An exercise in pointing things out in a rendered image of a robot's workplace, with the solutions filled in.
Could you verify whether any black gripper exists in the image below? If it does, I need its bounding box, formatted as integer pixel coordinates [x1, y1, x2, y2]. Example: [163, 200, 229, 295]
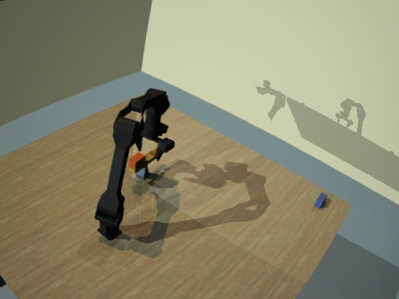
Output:
[135, 121, 175, 162]

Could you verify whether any small blue block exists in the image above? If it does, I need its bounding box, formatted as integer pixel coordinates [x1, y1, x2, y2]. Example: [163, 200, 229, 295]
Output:
[314, 192, 328, 208]

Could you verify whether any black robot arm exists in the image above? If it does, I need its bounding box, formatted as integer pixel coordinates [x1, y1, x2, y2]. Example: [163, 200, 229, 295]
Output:
[95, 88, 170, 240]

